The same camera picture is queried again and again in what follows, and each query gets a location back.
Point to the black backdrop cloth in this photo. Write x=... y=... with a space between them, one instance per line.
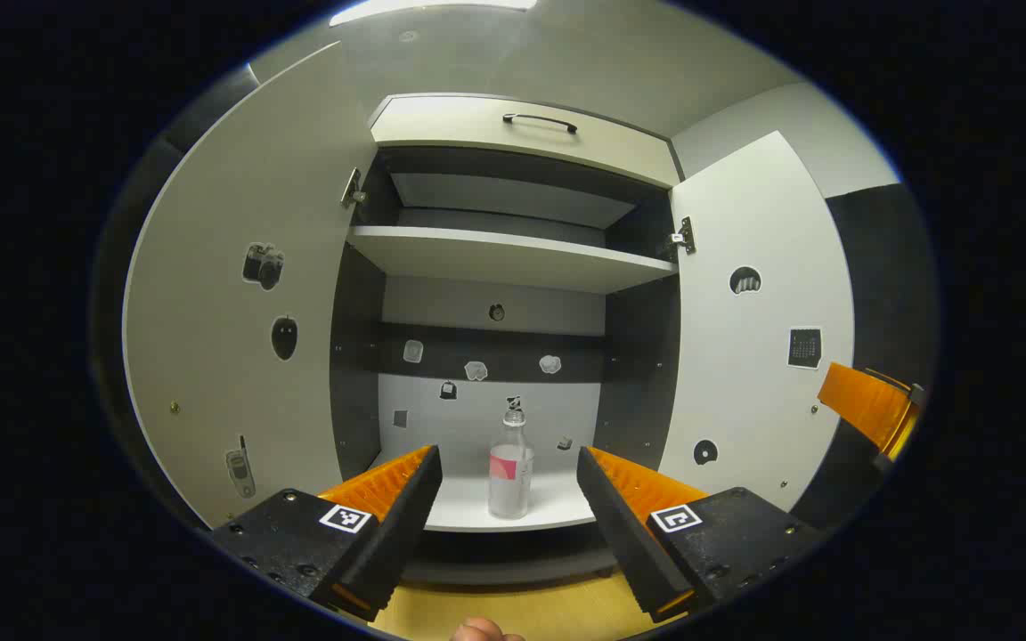
x=887 y=267

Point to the white cabinet drawer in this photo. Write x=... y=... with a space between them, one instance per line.
x=477 y=120

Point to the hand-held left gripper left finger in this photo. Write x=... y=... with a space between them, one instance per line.
x=406 y=525

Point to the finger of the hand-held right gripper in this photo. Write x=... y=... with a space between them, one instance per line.
x=865 y=405

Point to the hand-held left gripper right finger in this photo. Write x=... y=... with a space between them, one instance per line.
x=620 y=534

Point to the white cabinet door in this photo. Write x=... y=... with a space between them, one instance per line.
x=237 y=374
x=745 y=374

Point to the white cabinet shelf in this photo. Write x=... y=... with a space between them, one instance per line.
x=513 y=258
x=468 y=507

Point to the clear plastic bottle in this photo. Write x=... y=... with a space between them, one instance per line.
x=510 y=490

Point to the metal door hinge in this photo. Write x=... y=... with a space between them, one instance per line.
x=353 y=189
x=684 y=238

